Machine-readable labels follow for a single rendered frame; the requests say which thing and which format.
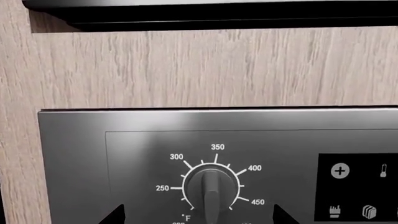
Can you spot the black oven display panel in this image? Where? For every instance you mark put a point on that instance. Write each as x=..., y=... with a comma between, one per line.
x=357, y=186

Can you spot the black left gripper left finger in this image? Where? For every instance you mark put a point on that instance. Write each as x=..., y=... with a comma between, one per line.
x=115, y=216

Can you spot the light wood cabinet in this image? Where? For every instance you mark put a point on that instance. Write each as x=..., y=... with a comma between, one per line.
x=186, y=70

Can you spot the stainless steel oven panel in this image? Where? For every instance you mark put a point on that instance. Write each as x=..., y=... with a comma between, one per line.
x=149, y=140

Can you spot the black upper appliance edge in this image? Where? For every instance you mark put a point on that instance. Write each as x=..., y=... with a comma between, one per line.
x=217, y=16

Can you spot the dark grey temperature knob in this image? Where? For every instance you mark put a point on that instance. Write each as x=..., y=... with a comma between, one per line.
x=212, y=186

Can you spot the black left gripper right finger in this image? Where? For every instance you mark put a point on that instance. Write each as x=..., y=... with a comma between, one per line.
x=281, y=217

